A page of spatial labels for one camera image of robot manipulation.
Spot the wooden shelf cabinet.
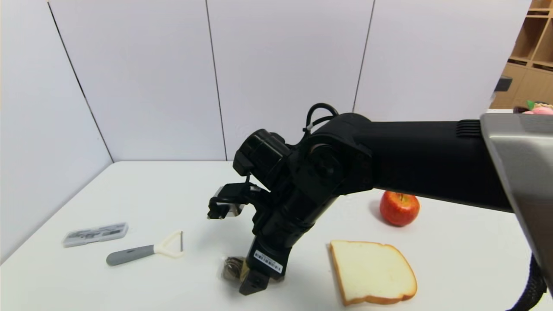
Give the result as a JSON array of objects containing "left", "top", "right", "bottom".
[{"left": 489, "top": 0, "right": 553, "bottom": 109}]

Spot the white bread slice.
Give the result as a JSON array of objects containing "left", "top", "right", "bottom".
[{"left": 330, "top": 240, "right": 418, "bottom": 306}]

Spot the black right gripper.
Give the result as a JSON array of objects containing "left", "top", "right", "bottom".
[{"left": 239, "top": 207, "right": 316, "bottom": 296}]

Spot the red apple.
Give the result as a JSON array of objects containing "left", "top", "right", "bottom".
[{"left": 380, "top": 191, "right": 420, "bottom": 227}]

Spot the grey handled white peeler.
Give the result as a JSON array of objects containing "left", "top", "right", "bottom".
[{"left": 106, "top": 230, "right": 185, "bottom": 266}]

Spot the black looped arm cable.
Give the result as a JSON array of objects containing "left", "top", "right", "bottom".
[{"left": 305, "top": 103, "right": 340, "bottom": 132}]

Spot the black corrugated cable hose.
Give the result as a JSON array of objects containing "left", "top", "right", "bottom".
[{"left": 510, "top": 255, "right": 548, "bottom": 311}]

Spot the clear plastic flat case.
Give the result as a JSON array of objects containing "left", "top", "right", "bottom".
[{"left": 62, "top": 222, "right": 129, "bottom": 248}]

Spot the clear chocolate pack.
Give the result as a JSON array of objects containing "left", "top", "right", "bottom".
[{"left": 222, "top": 256, "right": 260, "bottom": 284}]

